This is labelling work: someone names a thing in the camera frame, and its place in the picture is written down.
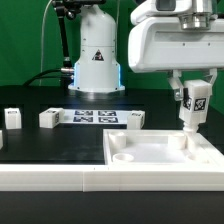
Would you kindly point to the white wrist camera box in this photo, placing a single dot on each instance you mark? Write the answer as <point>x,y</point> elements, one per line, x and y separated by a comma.
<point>150,8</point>

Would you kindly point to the white square tabletop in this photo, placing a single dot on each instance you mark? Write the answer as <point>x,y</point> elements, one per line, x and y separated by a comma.
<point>157,147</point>

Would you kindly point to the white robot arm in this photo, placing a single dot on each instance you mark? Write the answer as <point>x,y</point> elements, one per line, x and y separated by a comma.
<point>199,17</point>

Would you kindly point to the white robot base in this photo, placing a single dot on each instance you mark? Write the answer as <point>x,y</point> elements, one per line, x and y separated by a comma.
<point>97,70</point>

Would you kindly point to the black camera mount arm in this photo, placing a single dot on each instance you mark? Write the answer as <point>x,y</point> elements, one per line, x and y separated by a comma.
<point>68,9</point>

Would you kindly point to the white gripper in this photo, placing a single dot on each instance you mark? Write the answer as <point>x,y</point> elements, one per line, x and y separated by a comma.
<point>159,44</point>

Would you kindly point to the white obstacle fence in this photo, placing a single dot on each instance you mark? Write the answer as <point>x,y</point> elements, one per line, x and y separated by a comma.
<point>173,177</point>

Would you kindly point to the white tag sheet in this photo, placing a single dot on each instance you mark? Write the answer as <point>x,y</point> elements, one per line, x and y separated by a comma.
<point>78,116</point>

